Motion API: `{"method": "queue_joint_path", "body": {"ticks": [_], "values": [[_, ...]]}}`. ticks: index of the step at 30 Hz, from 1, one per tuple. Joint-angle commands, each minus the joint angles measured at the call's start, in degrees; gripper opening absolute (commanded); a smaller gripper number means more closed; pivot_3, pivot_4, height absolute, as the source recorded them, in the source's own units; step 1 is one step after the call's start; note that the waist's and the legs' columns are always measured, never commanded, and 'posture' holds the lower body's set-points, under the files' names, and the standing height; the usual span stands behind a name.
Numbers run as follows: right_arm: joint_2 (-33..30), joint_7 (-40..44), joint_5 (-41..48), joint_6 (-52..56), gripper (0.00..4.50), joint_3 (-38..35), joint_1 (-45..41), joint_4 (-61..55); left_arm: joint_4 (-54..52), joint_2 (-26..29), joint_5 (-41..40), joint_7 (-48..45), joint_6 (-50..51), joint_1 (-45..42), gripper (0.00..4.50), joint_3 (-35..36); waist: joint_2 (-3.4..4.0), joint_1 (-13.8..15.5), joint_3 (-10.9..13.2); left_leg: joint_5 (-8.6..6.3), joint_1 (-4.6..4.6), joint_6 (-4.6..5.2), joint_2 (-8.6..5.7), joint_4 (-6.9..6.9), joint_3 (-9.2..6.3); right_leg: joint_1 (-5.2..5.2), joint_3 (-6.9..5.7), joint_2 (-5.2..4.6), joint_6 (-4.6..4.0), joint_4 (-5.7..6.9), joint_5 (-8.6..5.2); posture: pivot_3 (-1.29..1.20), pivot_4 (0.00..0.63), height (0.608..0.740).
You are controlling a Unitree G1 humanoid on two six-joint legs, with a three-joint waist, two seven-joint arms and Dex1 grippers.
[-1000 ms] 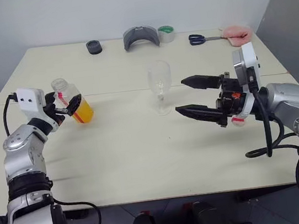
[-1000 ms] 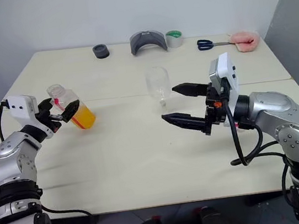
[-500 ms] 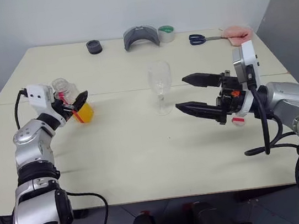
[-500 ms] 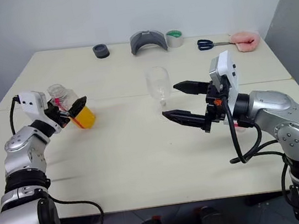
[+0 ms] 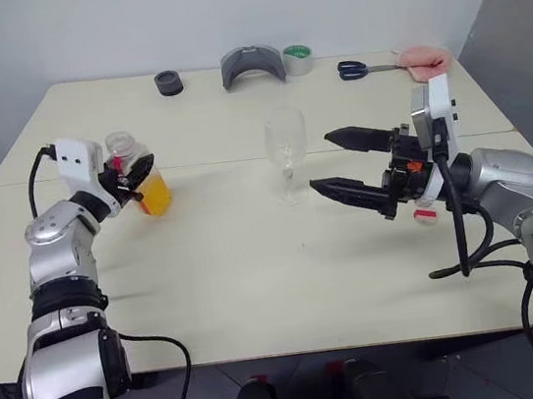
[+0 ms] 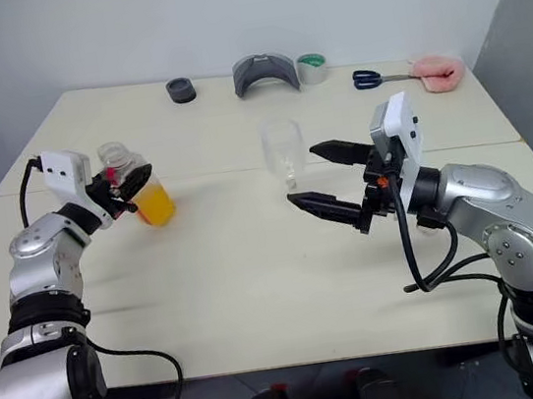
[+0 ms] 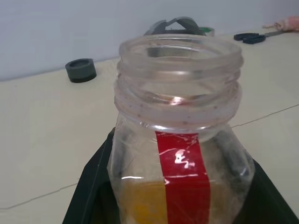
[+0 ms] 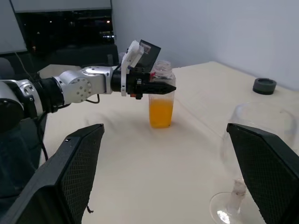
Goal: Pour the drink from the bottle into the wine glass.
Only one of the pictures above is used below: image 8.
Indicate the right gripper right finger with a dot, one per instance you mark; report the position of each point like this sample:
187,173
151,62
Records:
271,172

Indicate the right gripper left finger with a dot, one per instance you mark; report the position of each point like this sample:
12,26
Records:
58,177

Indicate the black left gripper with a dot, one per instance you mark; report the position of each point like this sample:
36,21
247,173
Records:
135,81

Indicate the clear bottle with orange drink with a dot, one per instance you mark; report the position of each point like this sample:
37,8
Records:
161,114

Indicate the clear wine glass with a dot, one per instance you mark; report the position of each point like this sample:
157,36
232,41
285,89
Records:
237,191

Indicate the dark window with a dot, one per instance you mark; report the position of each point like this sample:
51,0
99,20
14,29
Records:
70,28

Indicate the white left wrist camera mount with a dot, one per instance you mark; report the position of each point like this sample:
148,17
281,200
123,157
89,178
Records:
130,56

